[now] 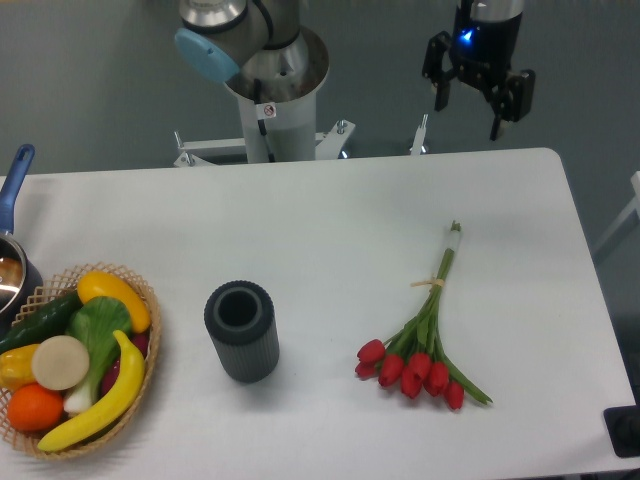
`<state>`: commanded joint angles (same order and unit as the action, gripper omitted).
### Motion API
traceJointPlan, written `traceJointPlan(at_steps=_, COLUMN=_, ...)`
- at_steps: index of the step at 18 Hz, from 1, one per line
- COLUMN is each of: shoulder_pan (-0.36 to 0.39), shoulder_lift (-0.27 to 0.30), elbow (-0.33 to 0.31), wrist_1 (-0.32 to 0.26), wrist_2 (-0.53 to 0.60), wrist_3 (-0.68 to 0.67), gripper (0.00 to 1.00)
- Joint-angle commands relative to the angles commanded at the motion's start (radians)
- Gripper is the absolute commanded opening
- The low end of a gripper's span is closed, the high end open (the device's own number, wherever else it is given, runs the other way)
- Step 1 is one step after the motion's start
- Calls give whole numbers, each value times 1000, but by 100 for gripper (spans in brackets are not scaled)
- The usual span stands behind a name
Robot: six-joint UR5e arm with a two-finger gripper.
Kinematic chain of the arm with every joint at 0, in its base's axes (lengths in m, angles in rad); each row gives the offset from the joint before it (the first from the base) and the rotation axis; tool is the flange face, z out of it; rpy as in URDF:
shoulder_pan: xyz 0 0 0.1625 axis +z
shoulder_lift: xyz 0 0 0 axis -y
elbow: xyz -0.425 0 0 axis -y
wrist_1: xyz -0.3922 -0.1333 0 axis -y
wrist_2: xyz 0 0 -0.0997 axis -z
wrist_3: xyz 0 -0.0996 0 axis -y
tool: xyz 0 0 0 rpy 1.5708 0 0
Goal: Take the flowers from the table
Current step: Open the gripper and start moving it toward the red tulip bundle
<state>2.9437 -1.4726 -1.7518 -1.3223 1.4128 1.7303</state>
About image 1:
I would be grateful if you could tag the red tulip bouquet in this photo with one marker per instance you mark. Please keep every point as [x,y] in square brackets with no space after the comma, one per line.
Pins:
[414,357]

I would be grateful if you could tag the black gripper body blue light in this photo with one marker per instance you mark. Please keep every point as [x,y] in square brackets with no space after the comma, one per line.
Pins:
[483,41]

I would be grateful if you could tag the yellow bell pepper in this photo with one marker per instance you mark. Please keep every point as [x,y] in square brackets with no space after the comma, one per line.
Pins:
[16,370]

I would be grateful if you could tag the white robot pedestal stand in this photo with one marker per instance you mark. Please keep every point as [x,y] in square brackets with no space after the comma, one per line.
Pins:
[272,132]

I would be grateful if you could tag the dark grey ribbed vase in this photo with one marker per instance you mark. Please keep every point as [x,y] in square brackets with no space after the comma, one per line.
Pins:
[240,319]

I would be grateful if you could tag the beige round disc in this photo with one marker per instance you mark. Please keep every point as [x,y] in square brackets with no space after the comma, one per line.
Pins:
[60,362]

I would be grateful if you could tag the dark red vegetable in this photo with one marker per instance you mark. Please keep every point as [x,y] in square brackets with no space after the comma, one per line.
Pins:
[141,341]

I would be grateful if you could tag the white furniture frame right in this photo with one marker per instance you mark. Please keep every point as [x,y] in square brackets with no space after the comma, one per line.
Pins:
[621,227]

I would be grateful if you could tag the yellow squash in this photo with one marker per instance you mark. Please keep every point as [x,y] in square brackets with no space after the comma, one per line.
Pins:
[102,284]

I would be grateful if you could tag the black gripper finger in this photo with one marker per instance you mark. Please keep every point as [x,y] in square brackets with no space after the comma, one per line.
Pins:
[513,100]
[438,46]

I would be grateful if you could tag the orange fruit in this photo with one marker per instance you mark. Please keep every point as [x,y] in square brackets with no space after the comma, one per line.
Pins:
[33,408]

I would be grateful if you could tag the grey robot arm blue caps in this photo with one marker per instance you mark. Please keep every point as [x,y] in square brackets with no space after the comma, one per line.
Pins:
[262,53]

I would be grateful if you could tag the black device at table edge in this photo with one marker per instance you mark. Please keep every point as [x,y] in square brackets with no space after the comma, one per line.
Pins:
[623,429]

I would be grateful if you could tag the woven wicker basket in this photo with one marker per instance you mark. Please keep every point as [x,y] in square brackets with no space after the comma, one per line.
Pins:
[53,288]

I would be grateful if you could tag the yellow banana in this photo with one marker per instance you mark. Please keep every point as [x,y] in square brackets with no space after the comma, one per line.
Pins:
[106,410]

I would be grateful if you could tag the saucepan with blue handle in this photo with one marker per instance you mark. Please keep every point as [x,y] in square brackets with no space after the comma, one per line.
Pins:
[19,277]

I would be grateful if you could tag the dark green cucumber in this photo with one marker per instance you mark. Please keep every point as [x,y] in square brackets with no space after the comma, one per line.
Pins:
[50,320]

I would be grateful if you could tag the green bok choy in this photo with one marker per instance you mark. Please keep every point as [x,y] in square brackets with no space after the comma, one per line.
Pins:
[93,325]

